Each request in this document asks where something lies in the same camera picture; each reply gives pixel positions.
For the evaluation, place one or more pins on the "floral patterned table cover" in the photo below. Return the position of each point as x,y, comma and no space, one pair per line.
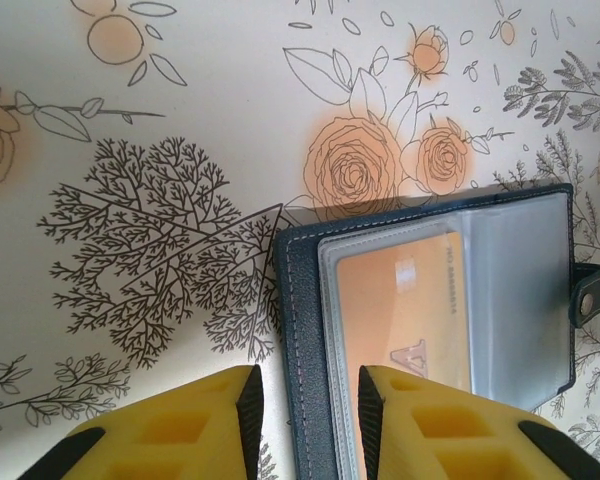
180,125

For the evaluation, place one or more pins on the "orange credit card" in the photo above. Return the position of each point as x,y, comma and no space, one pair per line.
405,300

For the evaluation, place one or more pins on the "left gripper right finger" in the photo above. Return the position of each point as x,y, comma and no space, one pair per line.
455,440

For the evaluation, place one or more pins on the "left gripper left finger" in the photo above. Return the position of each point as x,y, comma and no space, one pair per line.
180,440

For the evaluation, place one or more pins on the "dark blue card holder wallet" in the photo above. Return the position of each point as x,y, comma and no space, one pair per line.
300,300

